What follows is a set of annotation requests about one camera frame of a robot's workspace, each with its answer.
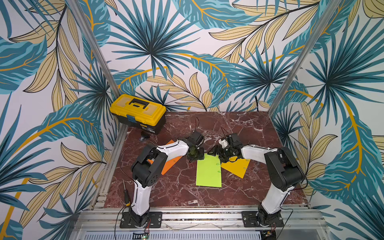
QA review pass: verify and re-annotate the green paper sheet stack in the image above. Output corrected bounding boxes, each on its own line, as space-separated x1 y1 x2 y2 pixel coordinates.
196 154 222 188

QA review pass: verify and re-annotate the yellow paper sheet stack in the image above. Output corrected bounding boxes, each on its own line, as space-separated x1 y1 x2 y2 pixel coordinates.
221 157 251 179

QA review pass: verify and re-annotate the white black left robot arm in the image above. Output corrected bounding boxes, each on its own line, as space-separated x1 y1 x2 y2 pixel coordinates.
131 131 204 218

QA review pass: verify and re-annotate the black screwdriver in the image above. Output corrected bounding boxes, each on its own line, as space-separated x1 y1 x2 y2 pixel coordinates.
123 181 131 207

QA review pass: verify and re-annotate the orange paper sheet stack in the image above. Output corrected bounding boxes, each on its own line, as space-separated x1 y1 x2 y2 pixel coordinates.
148 140 182 175

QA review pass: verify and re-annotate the aluminium corner post left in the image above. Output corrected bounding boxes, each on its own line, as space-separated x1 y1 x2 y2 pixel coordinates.
67 0 121 98

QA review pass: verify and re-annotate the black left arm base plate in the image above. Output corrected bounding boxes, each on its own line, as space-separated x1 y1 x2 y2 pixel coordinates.
120 211 163 229

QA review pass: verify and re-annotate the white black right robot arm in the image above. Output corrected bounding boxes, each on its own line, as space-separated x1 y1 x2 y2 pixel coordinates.
208 133 306 227

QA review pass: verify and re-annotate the aluminium corner post right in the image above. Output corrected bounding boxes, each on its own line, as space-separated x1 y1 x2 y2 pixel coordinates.
268 0 342 117

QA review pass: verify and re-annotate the aluminium corner post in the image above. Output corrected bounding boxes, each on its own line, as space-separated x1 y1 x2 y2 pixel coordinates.
67 0 121 98
268 0 342 117

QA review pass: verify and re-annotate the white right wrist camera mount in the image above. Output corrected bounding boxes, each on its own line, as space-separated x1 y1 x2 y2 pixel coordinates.
218 139 229 149

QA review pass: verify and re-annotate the aluminium front rail frame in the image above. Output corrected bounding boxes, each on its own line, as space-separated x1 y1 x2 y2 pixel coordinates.
70 205 332 240

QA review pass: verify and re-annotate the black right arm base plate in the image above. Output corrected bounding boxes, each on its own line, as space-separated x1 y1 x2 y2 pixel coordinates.
241 211 284 228

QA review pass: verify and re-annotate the yellow black toolbox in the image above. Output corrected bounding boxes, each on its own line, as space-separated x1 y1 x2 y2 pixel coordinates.
110 94 166 134

